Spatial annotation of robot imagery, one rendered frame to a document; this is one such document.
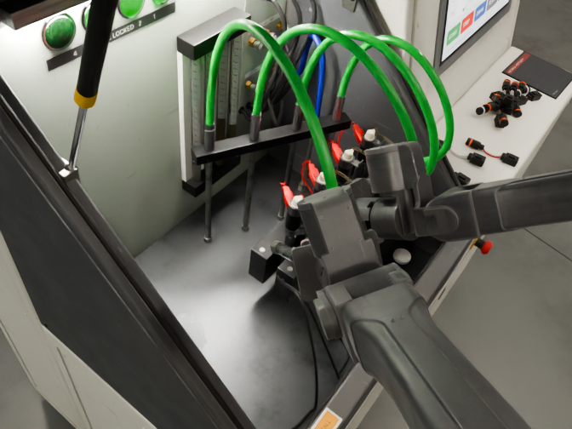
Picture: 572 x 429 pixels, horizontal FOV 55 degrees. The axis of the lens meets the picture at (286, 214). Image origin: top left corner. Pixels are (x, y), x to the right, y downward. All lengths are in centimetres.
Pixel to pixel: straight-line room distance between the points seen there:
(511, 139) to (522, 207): 77
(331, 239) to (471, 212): 22
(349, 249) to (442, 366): 20
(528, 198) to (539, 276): 190
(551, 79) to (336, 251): 127
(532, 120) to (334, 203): 106
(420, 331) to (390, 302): 5
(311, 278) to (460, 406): 36
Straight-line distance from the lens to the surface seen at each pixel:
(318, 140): 64
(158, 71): 95
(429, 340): 38
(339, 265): 52
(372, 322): 42
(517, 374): 225
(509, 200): 67
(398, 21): 109
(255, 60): 115
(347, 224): 51
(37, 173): 67
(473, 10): 139
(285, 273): 98
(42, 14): 73
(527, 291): 249
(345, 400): 92
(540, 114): 156
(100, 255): 68
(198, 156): 99
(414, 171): 70
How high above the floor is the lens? 178
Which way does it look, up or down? 49 degrees down
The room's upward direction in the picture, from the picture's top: 10 degrees clockwise
